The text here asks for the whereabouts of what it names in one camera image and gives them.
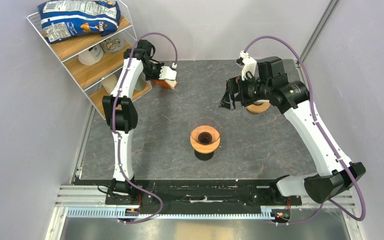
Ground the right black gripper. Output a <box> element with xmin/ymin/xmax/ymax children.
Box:
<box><xmin>218</xmin><ymin>72</ymin><xmax>272</xmax><ymax>110</ymax></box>

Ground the wooden ring stand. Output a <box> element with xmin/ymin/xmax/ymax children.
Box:
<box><xmin>190</xmin><ymin>125</ymin><xmax>221</xmax><ymax>154</ymax></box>
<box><xmin>245</xmin><ymin>102</ymin><xmax>271</xmax><ymax>115</ymax></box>

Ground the red black dripper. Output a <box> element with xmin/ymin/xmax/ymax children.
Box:
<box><xmin>194</xmin><ymin>150</ymin><xmax>214</xmax><ymax>161</ymax></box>

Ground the orange white filter box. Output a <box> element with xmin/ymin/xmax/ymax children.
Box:
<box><xmin>151</xmin><ymin>80</ymin><xmax>178</xmax><ymax>90</ymax></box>

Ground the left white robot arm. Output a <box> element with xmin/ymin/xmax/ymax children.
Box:
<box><xmin>102</xmin><ymin>39</ymin><xmax>155</xmax><ymax>205</ymax></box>

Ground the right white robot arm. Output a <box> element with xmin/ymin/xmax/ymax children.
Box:
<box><xmin>220</xmin><ymin>56</ymin><xmax>366</xmax><ymax>205</ymax></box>

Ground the grey green bottle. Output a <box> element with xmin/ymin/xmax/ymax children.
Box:
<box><xmin>134</xmin><ymin>77</ymin><xmax>147</xmax><ymax>92</ymax></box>

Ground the cream white bottle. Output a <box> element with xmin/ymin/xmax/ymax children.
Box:
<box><xmin>101</xmin><ymin>74</ymin><xmax>118</xmax><ymax>95</ymax></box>

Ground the white plastic jug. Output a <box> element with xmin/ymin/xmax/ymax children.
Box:
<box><xmin>77</xmin><ymin>44</ymin><xmax>104</xmax><ymax>66</ymax></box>

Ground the blue Doritos chip bag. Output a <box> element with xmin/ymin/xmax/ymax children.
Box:
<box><xmin>37</xmin><ymin>0</ymin><xmax>122</xmax><ymax>44</ymax></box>

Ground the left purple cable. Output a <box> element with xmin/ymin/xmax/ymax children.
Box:
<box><xmin>111</xmin><ymin>32</ymin><xmax>179</xmax><ymax>225</ymax></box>

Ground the purple cable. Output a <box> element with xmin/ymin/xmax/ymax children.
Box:
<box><xmin>243</xmin><ymin>35</ymin><xmax>367</xmax><ymax>226</ymax></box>
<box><xmin>111</xmin><ymin>32</ymin><xmax>179</xmax><ymax>225</ymax></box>

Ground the white wire wooden shelf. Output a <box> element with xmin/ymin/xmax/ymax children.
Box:
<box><xmin>26</xmin><ymin>0</ymin><xmax>153</xmax><ymax>121</ymax></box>

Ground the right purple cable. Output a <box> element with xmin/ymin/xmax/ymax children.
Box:
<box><xmin>243</xmin><ymin>35</ymin><xmax>367</xmax><ymax>226</ymax></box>

